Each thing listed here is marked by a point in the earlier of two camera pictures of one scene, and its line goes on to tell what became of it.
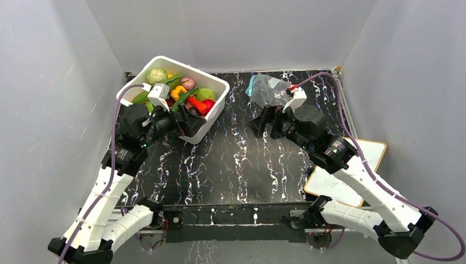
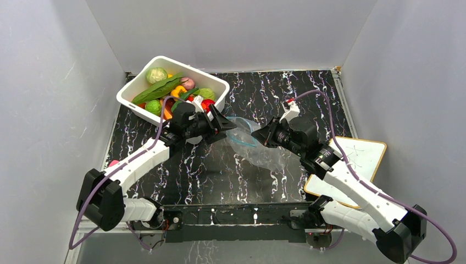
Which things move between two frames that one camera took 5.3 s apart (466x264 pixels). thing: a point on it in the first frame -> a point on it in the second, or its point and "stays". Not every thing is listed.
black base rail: [249, 222] stays
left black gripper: [188, 127] -> [219, 122]
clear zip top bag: [266, 90] -> [270, 158]
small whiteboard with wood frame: [322, 182] stays
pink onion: [187, 82] stays
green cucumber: [182, 97] stays
